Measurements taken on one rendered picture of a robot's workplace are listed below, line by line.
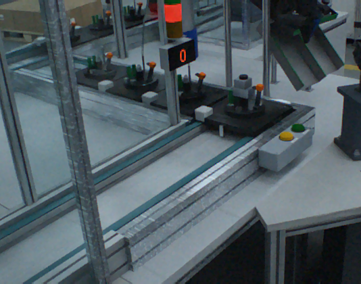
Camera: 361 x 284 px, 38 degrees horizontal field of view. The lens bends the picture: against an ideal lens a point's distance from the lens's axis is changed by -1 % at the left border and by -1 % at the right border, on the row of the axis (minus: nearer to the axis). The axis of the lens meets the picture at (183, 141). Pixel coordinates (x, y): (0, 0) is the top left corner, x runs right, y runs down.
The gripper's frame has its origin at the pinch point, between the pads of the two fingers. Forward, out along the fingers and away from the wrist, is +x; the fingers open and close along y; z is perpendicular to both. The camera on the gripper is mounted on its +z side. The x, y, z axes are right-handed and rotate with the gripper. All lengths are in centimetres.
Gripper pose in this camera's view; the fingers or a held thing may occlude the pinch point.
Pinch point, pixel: (306, 32)
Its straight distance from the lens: 163.4
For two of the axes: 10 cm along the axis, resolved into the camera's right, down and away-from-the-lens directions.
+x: 0.7, 8.9, 4.5
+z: -7.5, -2.5, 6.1
